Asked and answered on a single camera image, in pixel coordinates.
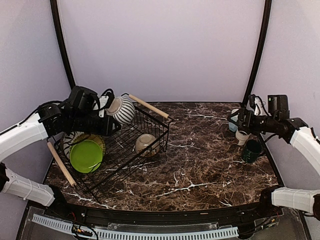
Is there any white slotted cable duct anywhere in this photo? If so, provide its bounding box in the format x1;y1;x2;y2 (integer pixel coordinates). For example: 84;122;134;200
31;214;239;240

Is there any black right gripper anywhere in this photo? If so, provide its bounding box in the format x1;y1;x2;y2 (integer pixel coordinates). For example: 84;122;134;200
227;107;278;135

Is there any wooden rack handle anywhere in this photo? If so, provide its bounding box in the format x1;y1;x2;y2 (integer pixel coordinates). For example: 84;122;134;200
47;142;77;187
128;94;169;119

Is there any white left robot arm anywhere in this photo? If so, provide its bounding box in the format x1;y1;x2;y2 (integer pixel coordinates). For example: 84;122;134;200
0;86;120;218

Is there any striped round mug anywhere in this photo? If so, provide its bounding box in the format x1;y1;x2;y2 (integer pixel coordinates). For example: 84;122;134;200
105;96;136;125

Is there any black frame post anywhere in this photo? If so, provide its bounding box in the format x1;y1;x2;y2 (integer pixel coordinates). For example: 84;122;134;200
240;0;272;107
49;0;76;90

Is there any yellow ribbed plate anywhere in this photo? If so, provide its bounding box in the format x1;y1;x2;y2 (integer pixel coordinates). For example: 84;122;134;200
73;133;106;154

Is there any wooden rack handle far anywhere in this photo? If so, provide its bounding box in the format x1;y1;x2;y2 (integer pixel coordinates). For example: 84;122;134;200
128;94;169;119

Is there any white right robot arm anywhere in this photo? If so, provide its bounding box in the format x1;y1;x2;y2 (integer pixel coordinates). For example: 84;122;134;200
227;94;320;219

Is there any black frame post left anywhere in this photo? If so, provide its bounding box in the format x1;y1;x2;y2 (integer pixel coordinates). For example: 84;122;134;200
49;0;76;90

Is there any black white striped plate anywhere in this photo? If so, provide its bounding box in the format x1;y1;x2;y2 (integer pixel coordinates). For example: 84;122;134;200
60;131;83;159

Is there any black wire dish rack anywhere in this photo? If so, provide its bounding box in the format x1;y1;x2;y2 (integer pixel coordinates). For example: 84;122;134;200
54;105;173;204

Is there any beige patterned bowl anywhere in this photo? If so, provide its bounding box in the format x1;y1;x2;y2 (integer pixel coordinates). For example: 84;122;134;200
135;133;160;158

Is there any white steel tumbler cup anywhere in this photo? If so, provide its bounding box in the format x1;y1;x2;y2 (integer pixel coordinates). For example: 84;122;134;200
234;130;250;146

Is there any wooden rack handle near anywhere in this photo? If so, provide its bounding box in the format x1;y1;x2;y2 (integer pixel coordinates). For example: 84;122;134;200
47;142;77;187

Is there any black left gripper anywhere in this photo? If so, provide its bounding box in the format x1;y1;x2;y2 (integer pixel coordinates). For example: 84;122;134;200
70;112;122;137

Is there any dark green mug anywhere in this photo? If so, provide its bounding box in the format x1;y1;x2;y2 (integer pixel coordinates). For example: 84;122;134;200
241;139;263;164

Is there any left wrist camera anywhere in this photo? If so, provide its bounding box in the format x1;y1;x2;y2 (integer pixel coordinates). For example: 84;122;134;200
93;88;115;118

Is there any black front rail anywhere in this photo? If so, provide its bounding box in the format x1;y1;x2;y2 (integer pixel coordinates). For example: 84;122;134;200
45;202;264;226

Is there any bright green plate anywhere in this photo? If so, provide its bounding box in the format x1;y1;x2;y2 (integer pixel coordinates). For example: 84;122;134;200
69;140;104;174

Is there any light blue faceted mug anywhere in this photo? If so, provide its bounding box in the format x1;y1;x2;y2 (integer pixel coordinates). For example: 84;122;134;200
228;113;239;133

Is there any black frame post right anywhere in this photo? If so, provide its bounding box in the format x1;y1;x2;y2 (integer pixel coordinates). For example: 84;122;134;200
240;0;272;107

